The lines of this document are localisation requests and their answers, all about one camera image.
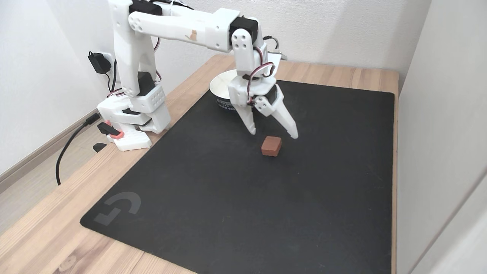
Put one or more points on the black power adapter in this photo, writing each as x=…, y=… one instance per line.
x=99, y=62

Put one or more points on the black clamp pad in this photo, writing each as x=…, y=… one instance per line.
x=99, y=147

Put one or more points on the black desk mat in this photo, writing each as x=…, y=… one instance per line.
x=228, y=198

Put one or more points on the black and red clamp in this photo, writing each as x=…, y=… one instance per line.
x=108, y=129

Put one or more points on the white plate with dark base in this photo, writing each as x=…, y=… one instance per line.
x=222, y=85

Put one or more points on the red-brown block toy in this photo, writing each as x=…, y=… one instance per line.
x=271, y=146

